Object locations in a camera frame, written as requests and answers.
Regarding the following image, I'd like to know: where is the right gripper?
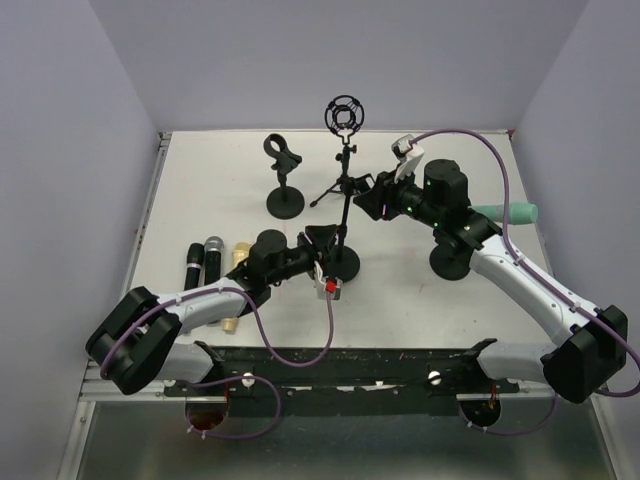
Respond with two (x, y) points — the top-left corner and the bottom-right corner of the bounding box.
(353, 162), (443, 228)

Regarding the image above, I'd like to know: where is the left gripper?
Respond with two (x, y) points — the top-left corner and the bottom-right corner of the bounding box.
(267, 223), (337, 285)

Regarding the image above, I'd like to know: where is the edge microphone stand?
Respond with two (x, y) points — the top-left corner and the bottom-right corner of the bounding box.
(326, 174), (373, 283)

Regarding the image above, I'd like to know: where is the round base microphone stand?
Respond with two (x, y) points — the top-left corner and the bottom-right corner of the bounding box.
(263, 133), (305, 220)

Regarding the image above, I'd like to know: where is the gold microphone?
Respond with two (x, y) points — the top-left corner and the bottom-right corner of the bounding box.
(219, 241), (251, 333)

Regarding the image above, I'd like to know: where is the black tripod microphone stand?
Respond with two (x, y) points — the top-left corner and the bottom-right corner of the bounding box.
(309, 94), (365, 208)

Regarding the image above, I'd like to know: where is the black glitter microphone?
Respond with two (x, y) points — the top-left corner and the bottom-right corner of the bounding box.
(203, 236), (224, 285)

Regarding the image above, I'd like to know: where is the small black microphone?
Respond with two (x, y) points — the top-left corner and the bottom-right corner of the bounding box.
(184, 243), (205, 291)

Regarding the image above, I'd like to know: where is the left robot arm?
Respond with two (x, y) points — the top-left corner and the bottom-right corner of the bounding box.
(85, 225), (340, 395)

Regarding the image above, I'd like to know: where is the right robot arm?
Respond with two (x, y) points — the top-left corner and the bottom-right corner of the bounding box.
(354, 159), (628, 404)

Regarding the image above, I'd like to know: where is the right round base stand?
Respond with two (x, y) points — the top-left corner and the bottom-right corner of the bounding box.
(429, 241), (473, 281)

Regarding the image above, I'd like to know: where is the teal microphone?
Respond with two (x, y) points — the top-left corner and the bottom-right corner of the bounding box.
(472, 203), (539, 225)

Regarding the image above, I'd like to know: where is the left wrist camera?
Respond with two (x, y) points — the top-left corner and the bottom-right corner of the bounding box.
(312, 262), (343, 301)

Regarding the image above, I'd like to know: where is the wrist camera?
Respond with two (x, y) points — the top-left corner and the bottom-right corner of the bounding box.
(312, 262), (343, 301)
(391, 135), (425, 183)

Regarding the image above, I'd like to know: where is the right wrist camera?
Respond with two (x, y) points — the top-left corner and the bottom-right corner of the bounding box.
(391, 135), (425, 183)

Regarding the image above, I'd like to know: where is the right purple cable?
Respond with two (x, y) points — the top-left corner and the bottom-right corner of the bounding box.
(407, 128), (640, 436)

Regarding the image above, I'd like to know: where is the purple cable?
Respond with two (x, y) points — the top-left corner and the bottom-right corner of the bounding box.
(407, 128), (640, 436)
(99, 289), (336, 441)

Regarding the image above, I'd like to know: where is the black mounting rail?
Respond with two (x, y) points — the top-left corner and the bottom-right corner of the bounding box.
(164, 345), (519, 418)

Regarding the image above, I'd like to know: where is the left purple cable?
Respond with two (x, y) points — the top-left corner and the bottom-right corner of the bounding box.
(99, 289), (336, 441)

